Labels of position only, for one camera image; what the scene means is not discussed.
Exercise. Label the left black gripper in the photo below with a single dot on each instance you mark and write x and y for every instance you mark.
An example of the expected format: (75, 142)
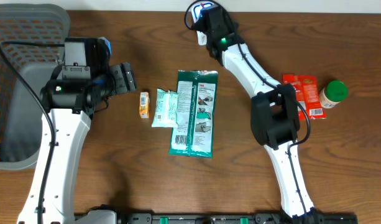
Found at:
(125, 76)

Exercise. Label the orange tissue pack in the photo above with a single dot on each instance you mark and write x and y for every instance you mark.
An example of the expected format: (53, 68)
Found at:
(144, 105)

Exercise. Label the light green wipes pack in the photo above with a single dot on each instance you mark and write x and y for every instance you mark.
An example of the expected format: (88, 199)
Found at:
(166, 109)

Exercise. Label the red snack packet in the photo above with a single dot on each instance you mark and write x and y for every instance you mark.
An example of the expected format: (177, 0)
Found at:
(307, 94)

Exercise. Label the green lid seasoning jar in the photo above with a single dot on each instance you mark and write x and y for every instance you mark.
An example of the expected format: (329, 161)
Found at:
(332, 94)

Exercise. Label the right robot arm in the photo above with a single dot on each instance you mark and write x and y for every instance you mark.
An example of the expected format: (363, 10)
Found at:
(274, 122)

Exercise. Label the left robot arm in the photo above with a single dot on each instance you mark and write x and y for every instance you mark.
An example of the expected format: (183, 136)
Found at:
(53, 186)

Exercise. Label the white barcode scanner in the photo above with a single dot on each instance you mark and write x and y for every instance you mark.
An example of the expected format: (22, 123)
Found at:
(198, 18)

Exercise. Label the grey plastic mesh basket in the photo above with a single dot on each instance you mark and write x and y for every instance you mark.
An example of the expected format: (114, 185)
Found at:
(30, 35)

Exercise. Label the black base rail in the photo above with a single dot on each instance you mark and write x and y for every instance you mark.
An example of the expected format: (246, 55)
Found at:
(108, 216)

